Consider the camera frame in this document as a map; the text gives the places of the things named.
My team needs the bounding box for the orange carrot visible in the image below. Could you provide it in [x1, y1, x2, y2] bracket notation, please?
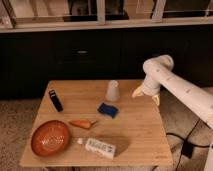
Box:
[70, 120, 96, 129]

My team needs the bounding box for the orange bowl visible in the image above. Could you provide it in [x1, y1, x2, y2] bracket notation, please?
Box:
[31, 120, 70, 157]

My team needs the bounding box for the black power cable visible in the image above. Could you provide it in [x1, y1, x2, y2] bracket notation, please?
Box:
[165, 117, 213, 171]

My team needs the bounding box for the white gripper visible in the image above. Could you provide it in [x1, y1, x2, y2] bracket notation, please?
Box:
[132, 78, 161, 106]

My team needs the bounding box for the wooden table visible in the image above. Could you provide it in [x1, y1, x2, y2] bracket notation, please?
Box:
[20, 80, 173, 167]

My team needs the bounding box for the blue sponge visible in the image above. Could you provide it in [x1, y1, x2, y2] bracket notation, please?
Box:
[98, 103, 119, 118]

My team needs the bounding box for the black eraser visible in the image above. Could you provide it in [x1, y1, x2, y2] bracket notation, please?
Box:
[49, 90, 63, 112]

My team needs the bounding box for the white ceramic cup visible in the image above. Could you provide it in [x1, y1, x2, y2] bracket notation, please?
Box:
[106, 80, 120, 102]

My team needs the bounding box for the white window frame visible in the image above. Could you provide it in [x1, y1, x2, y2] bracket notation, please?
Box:
[0, 0, 213, 32]

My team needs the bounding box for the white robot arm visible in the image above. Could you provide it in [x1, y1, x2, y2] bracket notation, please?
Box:
[132, 55, 213, 129]

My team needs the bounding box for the dark cabinet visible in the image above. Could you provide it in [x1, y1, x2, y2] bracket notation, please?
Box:
[0, 25, 213, 99]

